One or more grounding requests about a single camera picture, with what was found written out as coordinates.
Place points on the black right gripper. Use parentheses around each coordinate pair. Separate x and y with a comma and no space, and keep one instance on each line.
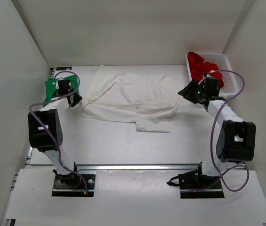
(188,93)

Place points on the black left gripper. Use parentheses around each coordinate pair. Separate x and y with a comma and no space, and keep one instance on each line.
(77,99)

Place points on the green t-shirt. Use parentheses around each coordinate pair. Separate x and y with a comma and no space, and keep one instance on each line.
(51,85)

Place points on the white t-shirt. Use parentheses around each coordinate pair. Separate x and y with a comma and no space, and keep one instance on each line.
(120,96)

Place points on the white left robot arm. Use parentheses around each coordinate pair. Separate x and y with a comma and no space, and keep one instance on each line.
(45,131)

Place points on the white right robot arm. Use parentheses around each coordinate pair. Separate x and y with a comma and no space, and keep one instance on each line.
(236,140)

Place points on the red t-shirt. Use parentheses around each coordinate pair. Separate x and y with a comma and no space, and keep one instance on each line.
(198,67)

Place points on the dark table label sticker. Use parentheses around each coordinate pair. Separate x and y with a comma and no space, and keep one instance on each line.
(63,68)

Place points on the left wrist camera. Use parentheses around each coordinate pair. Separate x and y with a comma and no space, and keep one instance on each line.
(56,82)

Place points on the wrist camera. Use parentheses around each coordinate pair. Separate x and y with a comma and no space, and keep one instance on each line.
(56,82)
(207,76)

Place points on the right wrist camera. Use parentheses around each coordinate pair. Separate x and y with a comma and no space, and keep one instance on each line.
(207,76)

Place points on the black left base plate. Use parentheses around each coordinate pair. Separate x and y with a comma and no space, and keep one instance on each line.
(74,187)

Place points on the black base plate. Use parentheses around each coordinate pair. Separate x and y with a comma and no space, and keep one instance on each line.
(194,185)
(74,187)

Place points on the aluminium rail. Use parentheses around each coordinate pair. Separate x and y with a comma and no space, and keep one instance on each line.
(137,166)

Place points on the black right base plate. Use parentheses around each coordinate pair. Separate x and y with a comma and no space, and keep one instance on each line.
(194,185)

